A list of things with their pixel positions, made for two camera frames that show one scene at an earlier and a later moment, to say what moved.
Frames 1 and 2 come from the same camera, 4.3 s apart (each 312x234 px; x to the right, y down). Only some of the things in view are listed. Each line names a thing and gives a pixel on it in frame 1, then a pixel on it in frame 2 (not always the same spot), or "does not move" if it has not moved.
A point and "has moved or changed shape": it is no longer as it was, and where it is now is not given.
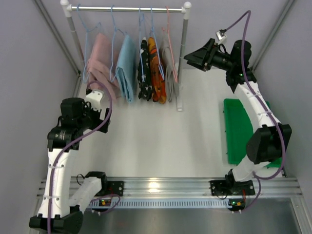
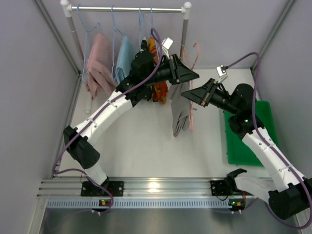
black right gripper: [208, 55] to [208, 92]
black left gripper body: [105, 121] to [174, 69]
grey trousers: [171, 80] has moved or changed shape
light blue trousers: [126, 69] does not move
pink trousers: [101, 67] does not move
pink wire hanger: [168, 36] to [191, 108]
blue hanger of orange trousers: [160, 65] does not move
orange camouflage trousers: [158, 85] does not move
